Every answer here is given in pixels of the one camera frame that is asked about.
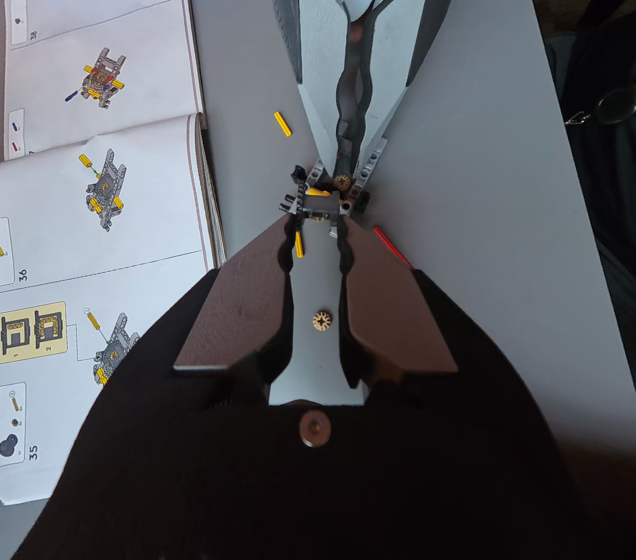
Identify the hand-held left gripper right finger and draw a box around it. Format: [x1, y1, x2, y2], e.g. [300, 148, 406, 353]
[337, 217, 459, 390]

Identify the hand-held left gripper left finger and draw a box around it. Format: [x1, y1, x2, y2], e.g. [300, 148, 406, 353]
[173, 215, 296, 390]

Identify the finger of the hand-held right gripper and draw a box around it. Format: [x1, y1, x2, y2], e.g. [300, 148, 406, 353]
[347, 0, 428, 172]
[298, 0, 351, 173]

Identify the grey lego frame assembly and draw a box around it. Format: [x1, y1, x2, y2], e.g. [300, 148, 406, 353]
[280, 138, 389, 243]

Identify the dark grey lego differential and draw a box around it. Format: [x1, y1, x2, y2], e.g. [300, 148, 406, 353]
[294, 173, 347, 237]

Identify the red lego axle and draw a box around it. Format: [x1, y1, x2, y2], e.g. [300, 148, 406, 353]
[373, 226, 414, 271]

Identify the lego instruction booklet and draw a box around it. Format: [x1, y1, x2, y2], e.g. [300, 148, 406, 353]
[0, 0, 228, 506]

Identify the black badge reel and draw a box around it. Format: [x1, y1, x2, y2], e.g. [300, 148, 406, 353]
[564, 87, 636, 126]

